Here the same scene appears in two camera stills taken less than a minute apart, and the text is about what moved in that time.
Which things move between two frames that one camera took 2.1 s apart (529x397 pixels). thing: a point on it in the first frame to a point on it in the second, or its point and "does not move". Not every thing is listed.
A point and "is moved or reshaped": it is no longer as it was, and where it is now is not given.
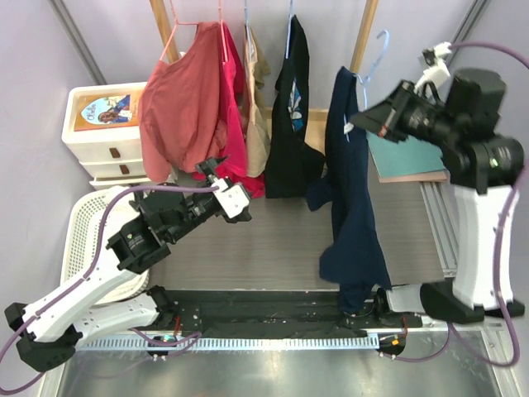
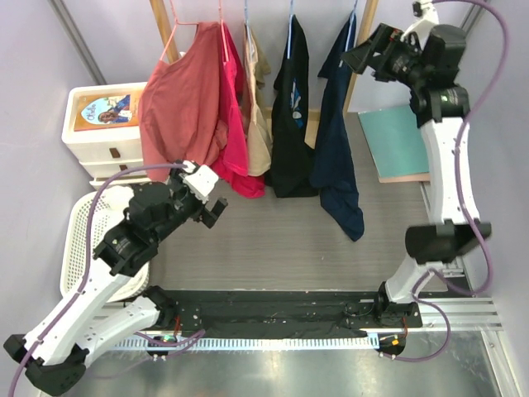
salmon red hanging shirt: (179, 108) does not move
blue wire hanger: (364, 80) to (350, 25)
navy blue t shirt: (354, 260) is moved or reshaped
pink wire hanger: (174, 27) does not move
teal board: (414, 155) does not move
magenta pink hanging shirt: (231, 162) does not move
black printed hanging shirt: (293, 166) does not move
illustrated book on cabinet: (103, 111) does not move
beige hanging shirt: (257, 136) does not move
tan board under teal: (433, 176) does not move
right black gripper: (377, 118) to (387, 42)
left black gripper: (209, 166) to (176, 184)
